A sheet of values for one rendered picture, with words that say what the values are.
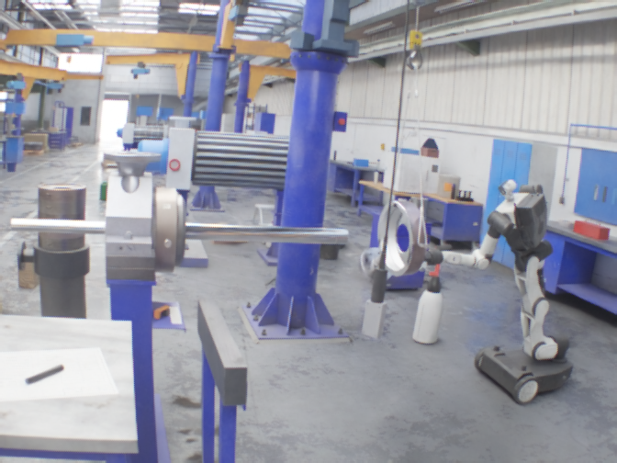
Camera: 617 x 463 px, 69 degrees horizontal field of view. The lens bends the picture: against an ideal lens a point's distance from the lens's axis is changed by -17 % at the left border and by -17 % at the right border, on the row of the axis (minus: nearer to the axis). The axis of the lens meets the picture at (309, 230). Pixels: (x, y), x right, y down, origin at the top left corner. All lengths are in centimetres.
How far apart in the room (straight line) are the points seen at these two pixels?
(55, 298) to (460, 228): 621
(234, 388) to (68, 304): 233
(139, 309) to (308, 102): 236
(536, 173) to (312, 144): 382
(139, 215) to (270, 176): 399
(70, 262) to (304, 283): 180
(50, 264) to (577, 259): 539
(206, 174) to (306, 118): 215
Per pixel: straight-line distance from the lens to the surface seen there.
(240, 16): 861
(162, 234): 217
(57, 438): 125
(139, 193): 216
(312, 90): 396
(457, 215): 821
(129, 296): 206
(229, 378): 161
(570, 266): 626
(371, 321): 183
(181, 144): 573
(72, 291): 377
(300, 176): 398
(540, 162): 707
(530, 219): 320
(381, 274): 177
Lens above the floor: 157
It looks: 11 degrees down
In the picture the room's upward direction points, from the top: 6 degrees clockwise
